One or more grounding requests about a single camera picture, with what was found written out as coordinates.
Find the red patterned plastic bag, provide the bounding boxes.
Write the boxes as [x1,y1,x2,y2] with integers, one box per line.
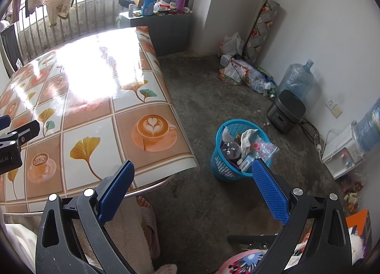
[251,137,280,165]

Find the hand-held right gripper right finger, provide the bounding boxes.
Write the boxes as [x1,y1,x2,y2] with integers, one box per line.
[252,158,354,274]

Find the pink slipper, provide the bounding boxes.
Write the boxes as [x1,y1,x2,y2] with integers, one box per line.
[138,203,161,259]

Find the black rice cooker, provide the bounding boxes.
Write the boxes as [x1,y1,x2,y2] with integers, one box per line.
[266,89,306,134]

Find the black power cable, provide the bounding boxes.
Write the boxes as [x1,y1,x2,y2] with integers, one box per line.
[298,120,320,142]

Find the grey cabinet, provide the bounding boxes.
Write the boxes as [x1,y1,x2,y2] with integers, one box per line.
[119,10,192,57]

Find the person's foot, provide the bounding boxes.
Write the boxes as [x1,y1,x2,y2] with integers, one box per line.
[137,196,154,213]

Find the pink hanging pants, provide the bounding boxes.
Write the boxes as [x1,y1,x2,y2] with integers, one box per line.
[12,0,28,23]

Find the beige fleece pants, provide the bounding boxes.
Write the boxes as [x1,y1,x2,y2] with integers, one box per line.
[71,200,155,274]

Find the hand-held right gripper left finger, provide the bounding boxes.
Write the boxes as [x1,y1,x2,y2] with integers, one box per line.
[35,160,137,274]

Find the clear empty water jug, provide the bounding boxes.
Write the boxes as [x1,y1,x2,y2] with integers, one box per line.
[276,59,314,102]

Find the pink patterned clothing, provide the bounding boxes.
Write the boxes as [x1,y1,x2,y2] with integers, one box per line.
[218,249,269,274]

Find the patterned tablecloth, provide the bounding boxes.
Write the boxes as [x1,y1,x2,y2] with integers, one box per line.
[0,26,199,212]

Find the white power cable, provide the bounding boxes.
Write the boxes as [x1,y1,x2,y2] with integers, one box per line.
[315,128,352,163]

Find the blue full water jug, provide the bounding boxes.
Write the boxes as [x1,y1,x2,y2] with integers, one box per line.
[355,105,380,153]

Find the white plastic bag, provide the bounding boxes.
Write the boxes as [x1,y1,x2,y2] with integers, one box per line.
[222,32,245,57]

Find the clear plastic bottle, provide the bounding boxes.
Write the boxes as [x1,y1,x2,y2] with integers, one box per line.
[221,126,242,163]

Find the blue plastic basket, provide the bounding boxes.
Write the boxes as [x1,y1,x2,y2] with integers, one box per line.
[211,119,268,181]

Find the orange cardboard box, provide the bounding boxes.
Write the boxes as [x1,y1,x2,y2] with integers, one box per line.
[346,209,372,252]

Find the white and blue box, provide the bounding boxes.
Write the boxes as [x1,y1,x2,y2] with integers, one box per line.
[237,155,256,173]

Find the pile of floor wrappers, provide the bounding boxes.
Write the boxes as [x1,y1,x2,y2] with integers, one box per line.
[341,173,366,213]

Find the white tissue paper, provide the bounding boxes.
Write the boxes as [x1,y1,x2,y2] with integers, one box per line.
[240,129,259,159]

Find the patterned rolled mat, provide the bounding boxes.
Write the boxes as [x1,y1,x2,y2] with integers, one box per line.
[243,0,281,65]

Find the pile of small containers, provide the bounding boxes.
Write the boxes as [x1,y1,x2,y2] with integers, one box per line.
[154,0,192,15]

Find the metal table frame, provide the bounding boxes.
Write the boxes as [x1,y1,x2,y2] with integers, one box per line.
[125,167,200,199]

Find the white water dispenser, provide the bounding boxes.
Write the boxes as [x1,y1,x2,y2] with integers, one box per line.
[321,127,366,180]

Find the pile of printed packets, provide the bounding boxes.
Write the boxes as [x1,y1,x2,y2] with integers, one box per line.
[218,54,278,96]

